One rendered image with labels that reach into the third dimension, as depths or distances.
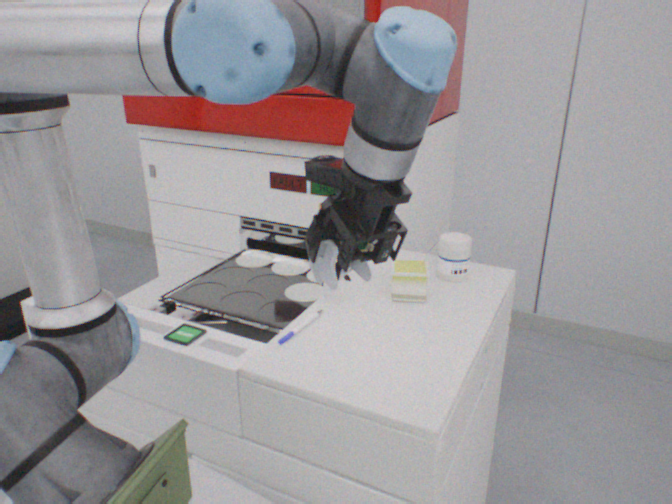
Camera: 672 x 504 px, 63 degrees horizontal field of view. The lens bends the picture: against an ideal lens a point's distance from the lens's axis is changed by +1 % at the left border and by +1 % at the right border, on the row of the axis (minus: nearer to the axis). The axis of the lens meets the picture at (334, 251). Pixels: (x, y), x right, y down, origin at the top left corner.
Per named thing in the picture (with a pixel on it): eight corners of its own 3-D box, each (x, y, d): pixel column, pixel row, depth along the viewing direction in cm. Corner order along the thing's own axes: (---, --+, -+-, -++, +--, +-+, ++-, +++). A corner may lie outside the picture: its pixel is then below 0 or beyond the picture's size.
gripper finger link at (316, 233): (302, 265, 68) (322, 212, 62) (297, 256, 69) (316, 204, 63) (334, 260, 70) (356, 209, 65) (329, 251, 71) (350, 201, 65)
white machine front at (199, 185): (159, 241, 184) (142, 121, 169) (382, 290, 150) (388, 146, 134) (152, 244, 181) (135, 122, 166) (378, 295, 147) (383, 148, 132)
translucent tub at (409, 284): (391, 286, 119) (392, 258, 117) (425, 288, 118) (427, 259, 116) (390, 302, 112) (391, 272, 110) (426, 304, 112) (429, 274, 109)
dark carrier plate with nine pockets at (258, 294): (251, 250, 157) (251, 248, 157) (358, 272, 143) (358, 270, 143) (167, 299, 129) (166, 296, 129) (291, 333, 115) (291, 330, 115)
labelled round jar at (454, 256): (441, 267, 129) (444, 230, 125) (471, 273, 126) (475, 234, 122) (432, 278, 123) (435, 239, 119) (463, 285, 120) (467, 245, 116)
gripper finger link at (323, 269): (316, 313, 69) (338, 264, 63) (297, 280, 73) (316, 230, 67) (337, 309, 71) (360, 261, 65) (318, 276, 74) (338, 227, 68)
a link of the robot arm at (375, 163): (338, 111, 56) (403, 105, 59) (329, 147, 59) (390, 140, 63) (373, 155, 52) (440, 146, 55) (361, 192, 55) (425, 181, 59)
